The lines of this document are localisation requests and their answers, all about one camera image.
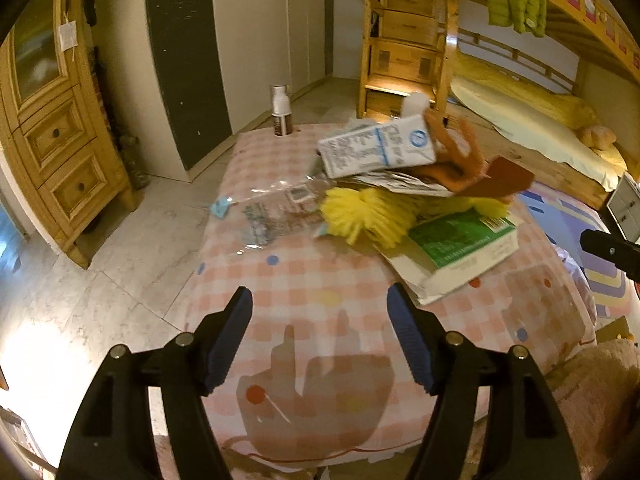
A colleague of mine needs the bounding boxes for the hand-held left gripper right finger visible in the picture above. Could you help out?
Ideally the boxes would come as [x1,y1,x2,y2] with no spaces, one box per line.
[387,282,584,480]

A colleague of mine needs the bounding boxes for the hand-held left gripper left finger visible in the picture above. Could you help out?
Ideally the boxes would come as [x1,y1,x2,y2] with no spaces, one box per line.
[57,286,254,480]

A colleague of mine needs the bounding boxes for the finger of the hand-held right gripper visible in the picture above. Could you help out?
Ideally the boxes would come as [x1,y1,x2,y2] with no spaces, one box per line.
[580,228,640,282]

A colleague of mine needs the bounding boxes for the green and white medicine box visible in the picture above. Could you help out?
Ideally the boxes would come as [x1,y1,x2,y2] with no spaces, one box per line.
[382,210,519,306]

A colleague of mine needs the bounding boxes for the yellow foam fruit net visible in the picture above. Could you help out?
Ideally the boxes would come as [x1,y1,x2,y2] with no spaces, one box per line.
[320,186,509,249]

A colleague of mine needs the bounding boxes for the white and blue carton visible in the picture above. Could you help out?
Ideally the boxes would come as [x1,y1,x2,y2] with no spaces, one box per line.
[317,114,439,179]

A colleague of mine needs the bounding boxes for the grey nightstand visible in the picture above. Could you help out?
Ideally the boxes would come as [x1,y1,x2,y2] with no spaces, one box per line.
[606,172,640,244]

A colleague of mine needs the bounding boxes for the purple striped rug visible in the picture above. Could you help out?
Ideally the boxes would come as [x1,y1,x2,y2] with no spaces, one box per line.
[515,180,629,322]

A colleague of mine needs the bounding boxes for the beige plush toy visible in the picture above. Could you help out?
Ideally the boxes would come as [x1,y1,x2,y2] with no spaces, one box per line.
[579,125,619,151]

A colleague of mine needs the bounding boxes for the brown cardboard piece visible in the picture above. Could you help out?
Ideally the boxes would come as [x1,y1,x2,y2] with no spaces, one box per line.
[475,157,535,204]

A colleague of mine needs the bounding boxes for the clear plastic bag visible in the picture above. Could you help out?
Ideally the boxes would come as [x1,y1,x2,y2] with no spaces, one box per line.
[234,175,332,257]

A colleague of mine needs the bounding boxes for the yellow bed mattress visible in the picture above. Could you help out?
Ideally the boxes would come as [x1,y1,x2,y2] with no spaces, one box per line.
[450,55,629,194]

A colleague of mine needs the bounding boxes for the silver foil wrapper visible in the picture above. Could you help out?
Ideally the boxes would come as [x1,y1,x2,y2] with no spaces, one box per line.
[345,170,454,199]

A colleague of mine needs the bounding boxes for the wooden bunk bed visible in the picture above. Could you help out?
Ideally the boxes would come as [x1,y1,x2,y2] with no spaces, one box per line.
[445,0,640,211]

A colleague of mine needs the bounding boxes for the brown bottle with white cap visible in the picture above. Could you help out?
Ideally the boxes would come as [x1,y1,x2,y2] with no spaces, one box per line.
[270,84,294,137]

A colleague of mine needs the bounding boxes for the wooden cabinet with drawers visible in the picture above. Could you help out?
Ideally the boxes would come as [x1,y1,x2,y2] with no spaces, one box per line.
[0,0,139,269]

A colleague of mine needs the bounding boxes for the wooden bunk bed stairs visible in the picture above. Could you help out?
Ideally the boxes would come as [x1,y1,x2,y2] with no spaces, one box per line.
[356,0,459,124]

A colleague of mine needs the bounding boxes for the white wardrobe with round holes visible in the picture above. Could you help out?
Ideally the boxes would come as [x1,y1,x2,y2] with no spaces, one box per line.
[144,0,334,184]

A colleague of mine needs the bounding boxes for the white paper tag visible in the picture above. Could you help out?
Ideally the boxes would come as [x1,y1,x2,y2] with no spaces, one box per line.
[58,22,79,61]

